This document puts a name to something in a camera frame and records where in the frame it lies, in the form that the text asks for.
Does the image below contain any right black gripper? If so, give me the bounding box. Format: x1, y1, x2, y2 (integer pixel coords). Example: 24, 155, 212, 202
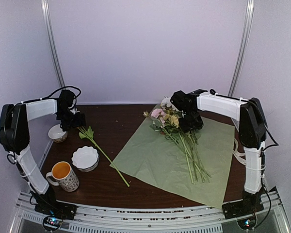
179, 109, 204, 133

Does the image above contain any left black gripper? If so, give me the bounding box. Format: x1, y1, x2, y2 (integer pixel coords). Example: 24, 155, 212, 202
57, 109, 87, 132

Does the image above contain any yellow flower stem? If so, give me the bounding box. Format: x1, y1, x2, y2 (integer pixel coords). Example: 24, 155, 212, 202
175, 110, 199, 184

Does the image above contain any cream yellow rose spray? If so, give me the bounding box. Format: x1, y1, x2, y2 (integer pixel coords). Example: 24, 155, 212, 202
162, 109, 204, 183

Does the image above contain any peach blossom stem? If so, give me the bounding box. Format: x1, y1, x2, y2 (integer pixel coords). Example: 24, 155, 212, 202
77, 126, 130, 187

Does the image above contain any pink rose stem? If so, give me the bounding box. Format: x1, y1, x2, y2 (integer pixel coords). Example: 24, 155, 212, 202
160, 96, 209, 180
143, 107, 211, 183

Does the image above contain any pink and green wrapping paper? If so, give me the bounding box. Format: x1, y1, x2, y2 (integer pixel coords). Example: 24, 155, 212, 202
113, 118, 234, 208

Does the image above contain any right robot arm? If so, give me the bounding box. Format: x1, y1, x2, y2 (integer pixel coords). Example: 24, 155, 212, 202
170, 89, 271, 215

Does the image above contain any small white patterned teacup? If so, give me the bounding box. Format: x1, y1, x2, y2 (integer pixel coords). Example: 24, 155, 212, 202
48, 124, 68, 143

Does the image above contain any white scalloped bowl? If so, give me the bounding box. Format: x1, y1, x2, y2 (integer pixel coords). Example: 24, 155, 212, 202
71, 146, 99, 172

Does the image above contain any patterned mug with orange inside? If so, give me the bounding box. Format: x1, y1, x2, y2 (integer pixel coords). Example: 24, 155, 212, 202
46, 161, 80, 192

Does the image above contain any white printed ribbon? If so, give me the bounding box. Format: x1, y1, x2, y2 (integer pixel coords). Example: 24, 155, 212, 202
232, 138, 247, 166

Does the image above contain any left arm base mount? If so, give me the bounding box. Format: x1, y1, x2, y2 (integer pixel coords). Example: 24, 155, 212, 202
34, 202, 77, 232

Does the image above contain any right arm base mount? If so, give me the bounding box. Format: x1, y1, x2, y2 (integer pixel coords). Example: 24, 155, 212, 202
222, 200, 264, 231

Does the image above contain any left aluminium frame post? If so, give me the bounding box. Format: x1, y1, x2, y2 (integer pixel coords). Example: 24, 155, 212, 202
41, 0, 65, 87

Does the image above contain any aluminium frame post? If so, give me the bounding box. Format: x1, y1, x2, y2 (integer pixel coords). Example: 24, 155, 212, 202
41, 0, 65, 87
228, 0, 255, 97

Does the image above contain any aluminium front rail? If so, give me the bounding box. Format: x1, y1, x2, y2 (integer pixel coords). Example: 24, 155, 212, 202
13, 189, 286, 233

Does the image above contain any right aluminium frame post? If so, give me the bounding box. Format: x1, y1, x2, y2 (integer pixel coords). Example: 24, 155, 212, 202
228, 0, 255, 97

